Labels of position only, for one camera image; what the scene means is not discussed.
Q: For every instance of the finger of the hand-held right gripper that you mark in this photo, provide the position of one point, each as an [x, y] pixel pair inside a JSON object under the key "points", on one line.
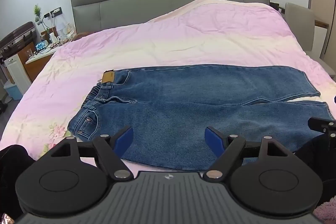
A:
{"points": [[319, 124]]}

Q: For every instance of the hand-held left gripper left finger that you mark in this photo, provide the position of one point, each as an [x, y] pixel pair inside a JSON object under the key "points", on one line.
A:
{"points": [[123, 141]]}

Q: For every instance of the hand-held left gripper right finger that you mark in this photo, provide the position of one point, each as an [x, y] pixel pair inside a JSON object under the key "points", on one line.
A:
{"points": [[214, 141]]}

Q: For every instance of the blue denim pants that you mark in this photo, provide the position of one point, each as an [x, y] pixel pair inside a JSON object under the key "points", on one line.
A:
{"points": [[183, 108]]}

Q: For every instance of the pink fluffy cloth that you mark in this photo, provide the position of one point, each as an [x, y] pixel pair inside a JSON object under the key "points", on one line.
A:
{"points": [[326, 211]]}

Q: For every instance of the grey chair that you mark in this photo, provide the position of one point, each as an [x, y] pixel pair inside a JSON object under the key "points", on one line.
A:
{"points": [[299, 27]]}

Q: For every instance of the pink floral duvet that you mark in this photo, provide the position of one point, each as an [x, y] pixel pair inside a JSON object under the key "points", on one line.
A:
{"points": [[183, 37]]}

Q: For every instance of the wooden nightstand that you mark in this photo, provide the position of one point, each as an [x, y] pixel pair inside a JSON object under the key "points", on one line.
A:
{"points": [[35, 69]]}

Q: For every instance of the brown furry item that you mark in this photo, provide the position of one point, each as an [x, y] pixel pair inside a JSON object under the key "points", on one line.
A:
{"points": [[79, 36]]}

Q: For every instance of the dark cloth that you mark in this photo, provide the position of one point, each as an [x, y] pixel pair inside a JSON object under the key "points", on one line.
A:
{"points": [[13, 174]]}

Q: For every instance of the light blue trash bin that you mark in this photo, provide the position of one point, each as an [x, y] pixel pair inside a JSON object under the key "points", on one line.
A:
{"points": [[11, 91]]}

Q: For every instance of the blue patterned box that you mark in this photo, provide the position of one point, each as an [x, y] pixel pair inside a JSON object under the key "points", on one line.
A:
{"points": [[41, 45]]}

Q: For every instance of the brown suitcase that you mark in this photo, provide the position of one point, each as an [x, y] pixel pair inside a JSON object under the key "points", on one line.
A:
{"points": [[15, 37]]}

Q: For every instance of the small green plant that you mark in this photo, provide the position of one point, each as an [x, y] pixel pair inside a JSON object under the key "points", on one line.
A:
{"points": [[37, 12]]}

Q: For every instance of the black wall power strip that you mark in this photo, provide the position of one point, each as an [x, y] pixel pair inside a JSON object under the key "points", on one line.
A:
{"points": [[53, 12]]}

